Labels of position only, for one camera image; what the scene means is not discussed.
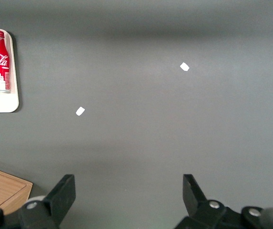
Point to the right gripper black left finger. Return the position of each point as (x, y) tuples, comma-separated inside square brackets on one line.
[(60, 198)]

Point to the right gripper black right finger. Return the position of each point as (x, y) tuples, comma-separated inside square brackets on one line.
[(194, 202)]

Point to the wooden drawer cabinet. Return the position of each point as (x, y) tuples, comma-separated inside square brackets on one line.
[(0, 188)]

